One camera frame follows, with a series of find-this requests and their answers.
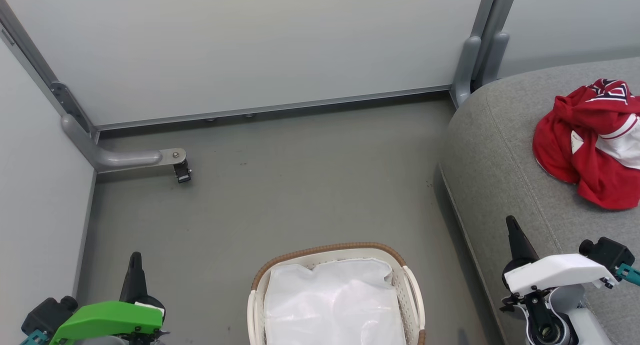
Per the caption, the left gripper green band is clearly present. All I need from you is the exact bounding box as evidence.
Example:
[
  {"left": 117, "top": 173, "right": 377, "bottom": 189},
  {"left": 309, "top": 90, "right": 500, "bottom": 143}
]
[{"left": 49, "top": 251, "right": 167, "bottom": 345}]

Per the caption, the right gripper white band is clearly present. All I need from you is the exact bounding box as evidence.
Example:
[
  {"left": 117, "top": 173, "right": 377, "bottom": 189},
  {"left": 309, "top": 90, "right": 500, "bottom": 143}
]
[{"left": 499, "top": 215, "right": 619, "bottom": 345}]

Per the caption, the red and white jersey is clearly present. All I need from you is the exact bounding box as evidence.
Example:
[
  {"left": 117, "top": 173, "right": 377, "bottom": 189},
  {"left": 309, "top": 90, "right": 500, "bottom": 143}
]
[{"left": 532, "top": 78, "right": 640, "bottom": 211}]

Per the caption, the grey fabric sofa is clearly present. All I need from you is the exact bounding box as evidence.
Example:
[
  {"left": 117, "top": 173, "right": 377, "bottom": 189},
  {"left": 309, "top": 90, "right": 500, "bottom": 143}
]
[{"left": 438, "top": 56, "right": 640, "bottom": 345}]

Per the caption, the black caster wheel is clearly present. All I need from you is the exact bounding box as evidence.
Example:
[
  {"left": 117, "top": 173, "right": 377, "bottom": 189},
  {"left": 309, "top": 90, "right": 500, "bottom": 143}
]
[{"left": 172, "top": 161, "right": 193, "bottom": 184}]

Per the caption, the grey curved partition support foot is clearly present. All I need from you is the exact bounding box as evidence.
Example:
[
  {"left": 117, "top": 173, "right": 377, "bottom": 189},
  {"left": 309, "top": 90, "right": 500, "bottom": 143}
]
[{"left": 60, "top": 113, "right": 188, "bottom": 174}]

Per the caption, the white laundry basket brown rim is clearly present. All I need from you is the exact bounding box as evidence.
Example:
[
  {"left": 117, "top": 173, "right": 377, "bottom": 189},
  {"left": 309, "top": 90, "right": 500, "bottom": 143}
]
[{"left": 247, "top": 242, "right": 427, "bottom": 345}]

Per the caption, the white plastic basket liner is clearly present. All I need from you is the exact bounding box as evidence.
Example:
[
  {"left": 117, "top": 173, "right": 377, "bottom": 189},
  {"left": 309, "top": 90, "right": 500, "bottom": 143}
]
[{"left": 263, "top": 257, "right": 408, "bottom": 345}]

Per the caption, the dark metal hinge bracket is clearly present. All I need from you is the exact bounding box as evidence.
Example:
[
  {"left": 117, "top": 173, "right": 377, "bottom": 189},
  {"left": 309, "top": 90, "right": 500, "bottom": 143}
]
[{"left": 48, "top": 81, "right": 93, "bottom": 135}]

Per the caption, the grey partition post foot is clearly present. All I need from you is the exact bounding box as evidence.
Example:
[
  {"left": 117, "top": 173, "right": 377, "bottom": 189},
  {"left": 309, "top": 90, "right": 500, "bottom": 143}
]
[
  {"left": 452, "top": 35, "right": 482, "bottom": 107},
  {"left": 480, "top": 31, "right": 511, "bottom": 87}
]

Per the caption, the aluminium partition bottom rail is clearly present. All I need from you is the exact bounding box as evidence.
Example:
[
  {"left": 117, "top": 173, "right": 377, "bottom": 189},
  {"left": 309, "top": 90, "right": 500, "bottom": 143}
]
[{"left": 95, "top": 84, "right": 454, "bottom": 132}]

